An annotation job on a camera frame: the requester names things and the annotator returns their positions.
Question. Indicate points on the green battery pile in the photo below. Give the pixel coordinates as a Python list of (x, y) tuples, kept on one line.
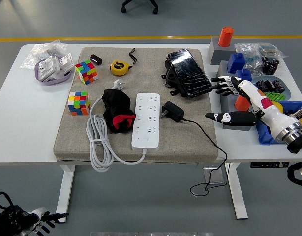
[(276, 96)]

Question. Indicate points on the grey-brown fabric mat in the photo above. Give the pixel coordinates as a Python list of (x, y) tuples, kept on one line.
[(72, 137)]

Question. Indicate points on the black capacitor cluster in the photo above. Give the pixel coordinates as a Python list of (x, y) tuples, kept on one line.
[(270, 66)]

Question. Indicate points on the black red fabric bundle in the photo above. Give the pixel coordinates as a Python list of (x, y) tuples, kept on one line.
[(116, 103)]

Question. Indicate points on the shiny black phone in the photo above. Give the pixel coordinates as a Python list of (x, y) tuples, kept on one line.
[(188, 73)]

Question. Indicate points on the multicolour puzzle cube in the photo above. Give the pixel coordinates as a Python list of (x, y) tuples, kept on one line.
[(87, 72), (78, 103)]

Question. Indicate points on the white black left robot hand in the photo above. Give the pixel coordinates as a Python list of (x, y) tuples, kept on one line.
[(39, 212)]

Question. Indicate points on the clear bag of small parts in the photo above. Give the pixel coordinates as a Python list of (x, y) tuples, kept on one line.
[(247, 52)]

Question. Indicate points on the black office chair base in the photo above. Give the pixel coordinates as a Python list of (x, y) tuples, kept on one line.
[(141, 6)]

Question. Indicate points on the orange cylinder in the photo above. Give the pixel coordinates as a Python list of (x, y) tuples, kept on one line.
[(242, 103), (226, 37)]

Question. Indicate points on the clear bag of white sockets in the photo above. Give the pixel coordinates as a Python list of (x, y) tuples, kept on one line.
[(42, 50)]

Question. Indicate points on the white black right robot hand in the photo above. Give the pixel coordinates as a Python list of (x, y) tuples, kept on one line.
[(274, 115)]

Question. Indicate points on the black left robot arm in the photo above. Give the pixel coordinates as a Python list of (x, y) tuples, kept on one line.
[(10, 221)]

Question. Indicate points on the silver floor plate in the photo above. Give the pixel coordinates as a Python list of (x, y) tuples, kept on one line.
[(216, 175)]

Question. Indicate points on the purple oval tray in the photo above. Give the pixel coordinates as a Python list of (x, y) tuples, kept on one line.
[(55, 81)]

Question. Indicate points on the white table leg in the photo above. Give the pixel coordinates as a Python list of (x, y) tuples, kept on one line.
[(65, 191), (237, 196)]

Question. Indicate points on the white wall socket panel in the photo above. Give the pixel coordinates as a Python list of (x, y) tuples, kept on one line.
[(66, 61), (46, 67)]

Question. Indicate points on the dark brown cylinder capacitor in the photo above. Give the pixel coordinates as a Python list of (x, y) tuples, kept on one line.
[(96, 59)]

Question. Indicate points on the black pouch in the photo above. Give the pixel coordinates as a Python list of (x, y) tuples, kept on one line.
[(169, 78)]

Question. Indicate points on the blue plastic bin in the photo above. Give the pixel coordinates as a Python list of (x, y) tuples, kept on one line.
[(265, 138)]

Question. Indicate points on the blue square block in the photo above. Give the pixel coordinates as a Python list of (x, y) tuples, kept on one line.
[(244, 74), (236, 62)]

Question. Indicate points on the black desk control panel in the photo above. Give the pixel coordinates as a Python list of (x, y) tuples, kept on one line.
[(269, 165)]

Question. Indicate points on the blue-grey plate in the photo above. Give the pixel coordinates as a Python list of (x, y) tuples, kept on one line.
[(287, 94)]

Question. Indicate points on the clear bag with round tin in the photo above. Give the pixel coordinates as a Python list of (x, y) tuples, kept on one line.
[(267, 50)]

